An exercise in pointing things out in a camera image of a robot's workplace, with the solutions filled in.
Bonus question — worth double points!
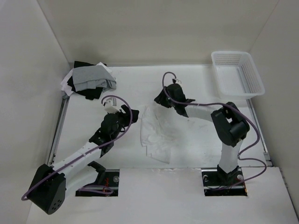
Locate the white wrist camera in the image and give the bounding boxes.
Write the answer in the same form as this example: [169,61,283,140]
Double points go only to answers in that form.
[104,97,119,113]
[172,78,182,84]

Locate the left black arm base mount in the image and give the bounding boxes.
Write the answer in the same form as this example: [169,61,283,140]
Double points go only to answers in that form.
[75,161,120,197]

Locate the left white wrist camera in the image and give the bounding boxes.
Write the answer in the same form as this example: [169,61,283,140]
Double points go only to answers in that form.
[104,97,119,113]

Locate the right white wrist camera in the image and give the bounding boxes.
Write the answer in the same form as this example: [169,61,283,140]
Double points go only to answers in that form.
[172,78,182,84]

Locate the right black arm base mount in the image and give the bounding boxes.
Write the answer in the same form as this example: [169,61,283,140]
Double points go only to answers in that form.
[201,168,248,196]

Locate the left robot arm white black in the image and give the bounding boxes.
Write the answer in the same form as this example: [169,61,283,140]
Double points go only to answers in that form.
[22,105,140,215]

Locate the purple cable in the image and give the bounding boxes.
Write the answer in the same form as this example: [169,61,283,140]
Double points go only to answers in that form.
[21,95,134,203]
[162,71,268,189]

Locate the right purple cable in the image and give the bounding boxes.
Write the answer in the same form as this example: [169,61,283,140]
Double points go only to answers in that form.
[162,71,268,189]

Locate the black folded tank top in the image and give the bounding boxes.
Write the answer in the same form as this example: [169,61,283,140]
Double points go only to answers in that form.
[66,61,103,100]

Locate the grey folded tank top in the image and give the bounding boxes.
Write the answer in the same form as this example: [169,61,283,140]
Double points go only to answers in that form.
[72,65,117,91]

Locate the white folded tank top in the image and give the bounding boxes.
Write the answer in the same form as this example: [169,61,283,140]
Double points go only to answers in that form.
[61,61,116,100]

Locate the white plastic mesh basket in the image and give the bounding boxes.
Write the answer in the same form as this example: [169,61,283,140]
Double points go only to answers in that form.
[211,51,265,100]

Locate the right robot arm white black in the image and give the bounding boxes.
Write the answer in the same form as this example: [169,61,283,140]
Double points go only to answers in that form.
[154,84,249,185]

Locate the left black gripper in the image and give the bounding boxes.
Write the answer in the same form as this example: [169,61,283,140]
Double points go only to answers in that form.
[110,105,138,140]

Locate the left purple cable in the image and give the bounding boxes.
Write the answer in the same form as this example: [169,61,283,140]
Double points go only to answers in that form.
[21,95,134,203]

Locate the white tank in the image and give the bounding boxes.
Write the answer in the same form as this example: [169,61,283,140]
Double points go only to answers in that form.
[140,102,187,164]
[61,61,116,100]

